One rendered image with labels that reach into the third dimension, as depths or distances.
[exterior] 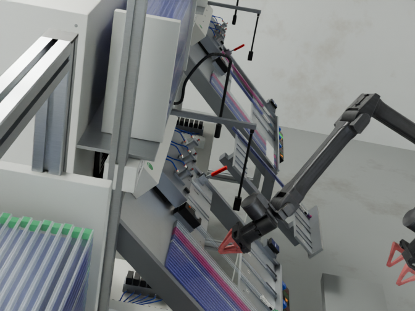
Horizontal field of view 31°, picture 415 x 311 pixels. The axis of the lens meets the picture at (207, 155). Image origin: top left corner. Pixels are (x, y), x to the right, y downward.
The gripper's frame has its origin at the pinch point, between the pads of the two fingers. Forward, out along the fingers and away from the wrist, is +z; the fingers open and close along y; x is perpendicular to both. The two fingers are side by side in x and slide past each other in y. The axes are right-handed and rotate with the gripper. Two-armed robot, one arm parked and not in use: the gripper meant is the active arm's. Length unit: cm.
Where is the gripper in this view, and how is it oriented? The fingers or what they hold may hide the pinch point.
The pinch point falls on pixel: (221, 250)
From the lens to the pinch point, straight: 239.1
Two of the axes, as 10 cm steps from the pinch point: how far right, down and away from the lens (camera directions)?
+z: -8.0, 5.2, 2.9
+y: -0.7, 4.1, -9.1
